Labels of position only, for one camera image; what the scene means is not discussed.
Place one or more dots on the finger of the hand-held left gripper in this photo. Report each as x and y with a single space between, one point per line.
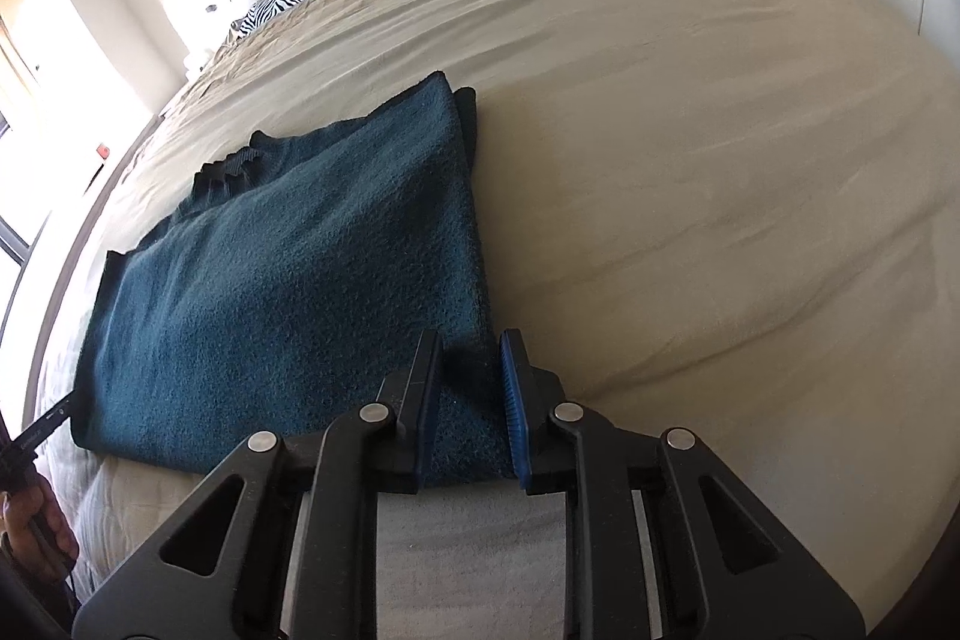
56 416

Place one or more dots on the small red object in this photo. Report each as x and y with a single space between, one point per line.
103 151

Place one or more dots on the person's left hand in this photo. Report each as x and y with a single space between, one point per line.
34 531

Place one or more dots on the dark teal knit sweater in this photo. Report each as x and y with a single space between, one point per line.
300 280

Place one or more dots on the bed with beige sheet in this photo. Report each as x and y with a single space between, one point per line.
712 160

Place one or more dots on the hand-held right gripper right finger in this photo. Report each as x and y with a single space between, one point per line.
514 407

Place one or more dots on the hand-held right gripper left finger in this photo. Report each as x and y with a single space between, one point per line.
412 415

